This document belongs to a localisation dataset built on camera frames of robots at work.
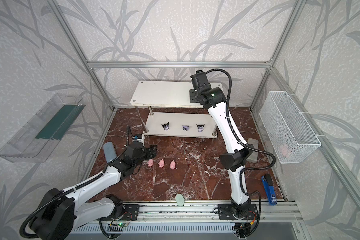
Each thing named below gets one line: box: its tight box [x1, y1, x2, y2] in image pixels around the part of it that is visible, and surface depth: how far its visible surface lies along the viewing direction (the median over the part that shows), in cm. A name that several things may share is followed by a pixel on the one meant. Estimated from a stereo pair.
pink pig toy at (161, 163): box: [158, 159, 165, 169], surface depth 91 cm
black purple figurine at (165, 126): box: [161, 122, 170, 131], surface depth 98 cm
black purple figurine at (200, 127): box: [196, 124, 205, 133], surface depth 97 cm
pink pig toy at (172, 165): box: [169, 160, 176, 170], surface depth 90 cm
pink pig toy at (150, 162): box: [147, 159, 154, 167], surface depth 91 cm
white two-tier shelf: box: [130, 80, 224, 138], surface depth 89 cm
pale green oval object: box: [175, 193, 185, 207], surface depth 77 cm
